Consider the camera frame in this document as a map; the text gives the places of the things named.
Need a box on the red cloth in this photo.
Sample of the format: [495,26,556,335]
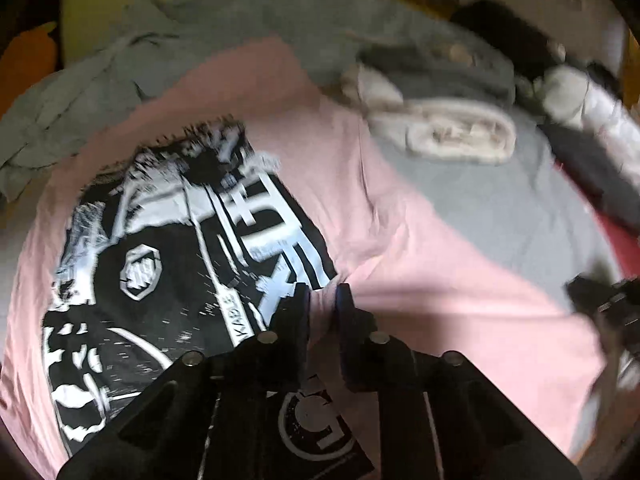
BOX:
[560,160,640,281]

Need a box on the orange pillow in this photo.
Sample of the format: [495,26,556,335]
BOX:
[0,22,58,111]

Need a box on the yellow-green headboard cushion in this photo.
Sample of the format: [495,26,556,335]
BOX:
[60,0,181,68]

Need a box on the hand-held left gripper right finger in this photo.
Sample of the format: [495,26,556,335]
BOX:
[335,282,583,480]

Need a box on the grey printed bed sheet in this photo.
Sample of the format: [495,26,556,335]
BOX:
[0,105,621,461]

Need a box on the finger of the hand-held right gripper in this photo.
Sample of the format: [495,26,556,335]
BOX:
[566,271,640,341]

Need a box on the white rolled cloth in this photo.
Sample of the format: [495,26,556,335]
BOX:
[342,62,518,166]

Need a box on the grey-green crumpled blanket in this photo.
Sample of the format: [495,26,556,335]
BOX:
[0,0,516,201]

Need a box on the dark grey folded cloth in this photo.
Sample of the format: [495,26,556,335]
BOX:
[360,35,516,111]

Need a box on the white plastic pack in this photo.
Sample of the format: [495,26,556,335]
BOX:
[542,67,640,161]

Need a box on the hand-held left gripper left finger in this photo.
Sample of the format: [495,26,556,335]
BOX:
[57,282,313,480]

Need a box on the pink printed t-shirt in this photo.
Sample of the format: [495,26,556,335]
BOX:
[0,35,608,478]

